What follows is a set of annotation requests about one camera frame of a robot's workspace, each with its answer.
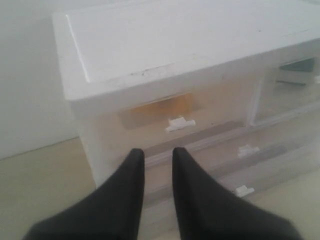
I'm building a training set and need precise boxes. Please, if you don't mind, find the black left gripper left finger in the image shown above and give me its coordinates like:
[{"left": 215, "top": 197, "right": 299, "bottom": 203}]
[{"left": 24, "top": 148, "right": 145, "bottom": 240}]

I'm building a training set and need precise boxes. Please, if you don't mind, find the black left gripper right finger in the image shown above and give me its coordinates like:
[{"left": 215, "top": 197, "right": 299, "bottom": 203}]
[{"left": 172, "top": 147, "right": 302, "bottom": 240}]

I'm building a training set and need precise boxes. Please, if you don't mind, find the yellow cheese block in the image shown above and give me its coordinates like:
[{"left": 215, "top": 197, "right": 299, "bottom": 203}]
[{"left": 130, "top": 93, "right": 195, "bottom": 118}]

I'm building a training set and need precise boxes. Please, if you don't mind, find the translucent bottom wide drawer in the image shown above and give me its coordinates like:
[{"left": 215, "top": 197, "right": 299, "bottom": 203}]
[{"left": 144, "top": 145, "right": 320, "bottom": 218}]

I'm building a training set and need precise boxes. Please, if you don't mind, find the translucent wide drawer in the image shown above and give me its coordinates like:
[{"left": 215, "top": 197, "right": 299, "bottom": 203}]
[
  {"left": 144, "top": 107, "right": 320, "bottom": 176},
  {"left": 144, "top": 145, "right": 320, "bottom": 218}
]

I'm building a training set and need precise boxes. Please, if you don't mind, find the white plastic drawer cabinet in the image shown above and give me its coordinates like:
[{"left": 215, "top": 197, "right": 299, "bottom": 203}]
[{"left": 52, "top": 0, "right": 320, "bottom": 229}]

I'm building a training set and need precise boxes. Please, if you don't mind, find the translucent middle wide drawer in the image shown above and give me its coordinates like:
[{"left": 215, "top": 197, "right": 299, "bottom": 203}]
[{"left": 144, "top": 107, "right": 320, "bottom": 176}]

